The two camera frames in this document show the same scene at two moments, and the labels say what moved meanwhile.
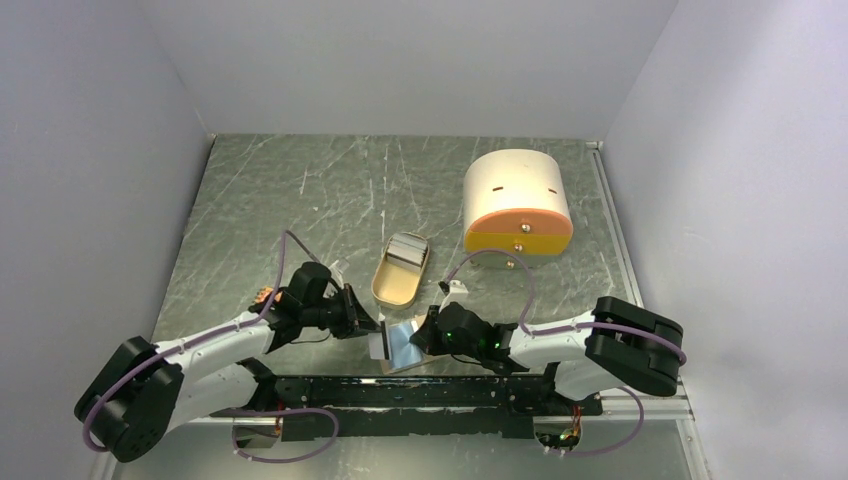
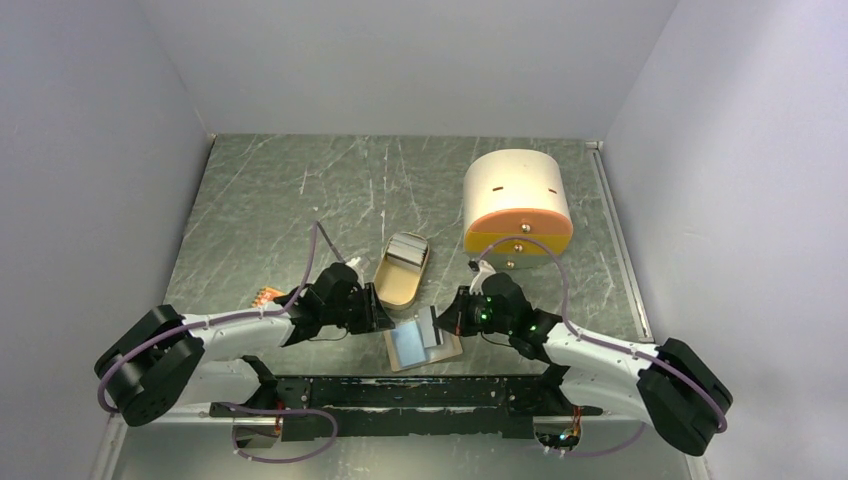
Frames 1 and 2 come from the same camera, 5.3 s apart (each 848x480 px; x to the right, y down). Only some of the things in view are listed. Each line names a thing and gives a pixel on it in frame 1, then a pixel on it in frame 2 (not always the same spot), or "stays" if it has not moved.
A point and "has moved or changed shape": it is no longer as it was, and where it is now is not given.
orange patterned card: x=263 y=293 stays
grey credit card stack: x=407 y=248 stays
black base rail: x=414 y=407 stays
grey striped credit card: x=376 y=346 has moved or changed shape
